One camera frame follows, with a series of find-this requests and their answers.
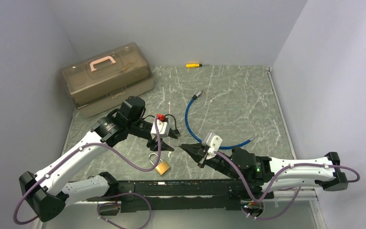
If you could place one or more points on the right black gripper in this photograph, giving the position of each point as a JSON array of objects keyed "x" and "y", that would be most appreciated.
[{"x": 197, "y": 151}]

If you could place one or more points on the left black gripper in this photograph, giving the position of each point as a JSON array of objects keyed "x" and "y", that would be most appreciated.
[{"x": 152, "y": 144}]

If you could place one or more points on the small black cable lock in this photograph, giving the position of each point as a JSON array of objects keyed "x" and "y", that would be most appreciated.
[{"x": 174, "y": 132}]

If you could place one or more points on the brass padlock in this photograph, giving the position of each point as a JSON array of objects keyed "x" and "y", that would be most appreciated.
[{"x": 161, "y": 167}]

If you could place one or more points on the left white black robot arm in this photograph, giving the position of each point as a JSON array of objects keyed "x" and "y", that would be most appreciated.
[{"x": 50, "y": 190}]

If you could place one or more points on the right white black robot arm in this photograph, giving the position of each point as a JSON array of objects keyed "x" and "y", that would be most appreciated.
[{"x": 263, "y": 173}]

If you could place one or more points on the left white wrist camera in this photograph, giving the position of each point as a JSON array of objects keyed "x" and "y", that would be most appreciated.
[{"x": 162, "y": 125}]

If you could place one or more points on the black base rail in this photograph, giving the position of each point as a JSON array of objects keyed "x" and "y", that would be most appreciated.
[{"x": 137, "y": 195}]

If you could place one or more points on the yellow handled screwdriver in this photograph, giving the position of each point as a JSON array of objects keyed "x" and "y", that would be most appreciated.
[{"x": 193, "y": 65}]

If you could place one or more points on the translucent brown toolbox pink handle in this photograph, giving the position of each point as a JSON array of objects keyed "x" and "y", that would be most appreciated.
[{"x": 104, "y": 81}]

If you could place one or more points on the aluminium frame rail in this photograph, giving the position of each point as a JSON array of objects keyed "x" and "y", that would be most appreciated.
[{"x": 239, "y": 102}]

